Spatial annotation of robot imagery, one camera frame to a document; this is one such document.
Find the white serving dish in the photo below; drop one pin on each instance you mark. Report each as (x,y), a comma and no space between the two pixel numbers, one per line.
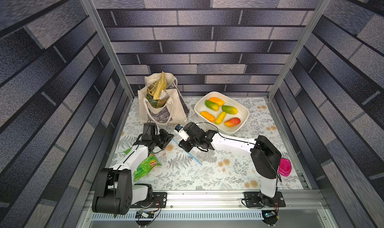
(243,112)

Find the floral table mat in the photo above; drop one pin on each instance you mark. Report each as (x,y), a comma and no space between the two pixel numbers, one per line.
(221,170)

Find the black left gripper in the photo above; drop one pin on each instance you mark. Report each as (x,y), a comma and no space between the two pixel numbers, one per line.
(163,138)

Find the red mango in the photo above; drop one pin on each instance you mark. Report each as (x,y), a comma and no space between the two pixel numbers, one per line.
(232,122)

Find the left circuit board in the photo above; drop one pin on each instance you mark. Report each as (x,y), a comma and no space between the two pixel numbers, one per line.
(141,214)

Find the clear zip-top bag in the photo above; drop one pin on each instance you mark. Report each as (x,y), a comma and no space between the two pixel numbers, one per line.
(196,153)

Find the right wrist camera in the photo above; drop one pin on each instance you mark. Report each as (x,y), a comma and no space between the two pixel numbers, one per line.
(181,132)

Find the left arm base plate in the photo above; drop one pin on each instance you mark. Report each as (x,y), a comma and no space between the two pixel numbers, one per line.
(159,199)

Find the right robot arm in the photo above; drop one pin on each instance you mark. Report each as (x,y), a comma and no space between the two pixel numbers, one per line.
(265,156)

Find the orange mango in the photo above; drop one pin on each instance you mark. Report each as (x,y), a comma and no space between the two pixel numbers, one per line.
(208,116)
(217,101)

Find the aluminium frame post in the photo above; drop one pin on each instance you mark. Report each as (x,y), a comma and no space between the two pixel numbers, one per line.
(318,12)
(100,29)

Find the beige canvas tote bag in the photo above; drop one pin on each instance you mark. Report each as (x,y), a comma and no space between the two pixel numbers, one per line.
(170,110)

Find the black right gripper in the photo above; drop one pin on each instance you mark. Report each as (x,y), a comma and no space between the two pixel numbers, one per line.
(188,141)

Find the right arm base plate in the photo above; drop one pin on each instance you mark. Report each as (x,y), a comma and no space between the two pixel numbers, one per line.
(256,200)

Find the circuit board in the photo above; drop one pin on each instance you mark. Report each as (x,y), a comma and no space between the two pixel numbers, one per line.
(269,214)
(141,214)

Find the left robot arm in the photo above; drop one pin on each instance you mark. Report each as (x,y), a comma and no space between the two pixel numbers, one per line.
(115,192)

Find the left aluminium frame post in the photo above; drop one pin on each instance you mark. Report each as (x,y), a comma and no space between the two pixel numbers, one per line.
(100,29)

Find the right circuit board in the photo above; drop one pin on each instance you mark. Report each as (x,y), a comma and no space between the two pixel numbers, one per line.
(269,214)

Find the green chip bag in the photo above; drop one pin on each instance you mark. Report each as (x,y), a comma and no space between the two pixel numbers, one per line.
(145,166)

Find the yellow snack packet in tote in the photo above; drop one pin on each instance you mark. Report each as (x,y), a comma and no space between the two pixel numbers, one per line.
(159,86)

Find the aluminium front rail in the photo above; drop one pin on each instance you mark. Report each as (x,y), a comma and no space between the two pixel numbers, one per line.
(221,209)

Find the yellow mango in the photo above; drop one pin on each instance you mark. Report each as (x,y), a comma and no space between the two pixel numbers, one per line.
(220,118)

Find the green mango near tote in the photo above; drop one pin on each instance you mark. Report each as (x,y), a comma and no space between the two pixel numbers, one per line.
(212,105)

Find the pink lidded container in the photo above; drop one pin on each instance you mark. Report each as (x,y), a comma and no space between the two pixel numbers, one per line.
(285,167)

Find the green mango at right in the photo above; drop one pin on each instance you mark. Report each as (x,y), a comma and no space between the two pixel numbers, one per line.
(230,109)

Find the right aluminium frame post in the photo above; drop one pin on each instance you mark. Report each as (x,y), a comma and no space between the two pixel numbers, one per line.
(318,12)

